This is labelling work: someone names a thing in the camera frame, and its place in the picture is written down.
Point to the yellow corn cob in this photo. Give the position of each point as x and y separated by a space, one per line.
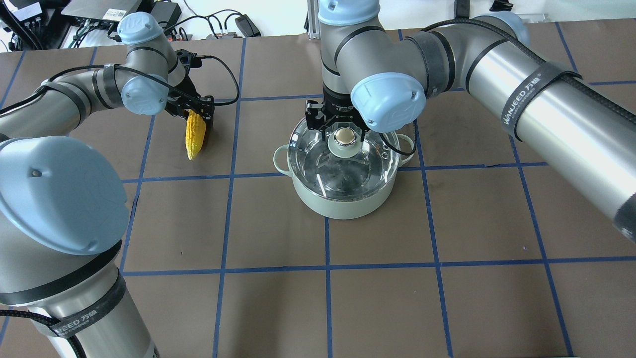
194 134

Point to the glass pot lid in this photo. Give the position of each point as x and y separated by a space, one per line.
341 168

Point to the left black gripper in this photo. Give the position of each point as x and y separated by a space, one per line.
180 102

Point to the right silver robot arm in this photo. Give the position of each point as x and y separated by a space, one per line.
381 86

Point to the small black power adapter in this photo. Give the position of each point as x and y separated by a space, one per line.
246 26

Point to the pale green cooking pot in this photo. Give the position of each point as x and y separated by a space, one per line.
400 143

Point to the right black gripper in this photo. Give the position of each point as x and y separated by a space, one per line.
337 103

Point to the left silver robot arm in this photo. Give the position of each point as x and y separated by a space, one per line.
63 206

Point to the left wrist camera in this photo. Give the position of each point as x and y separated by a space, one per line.
188 60

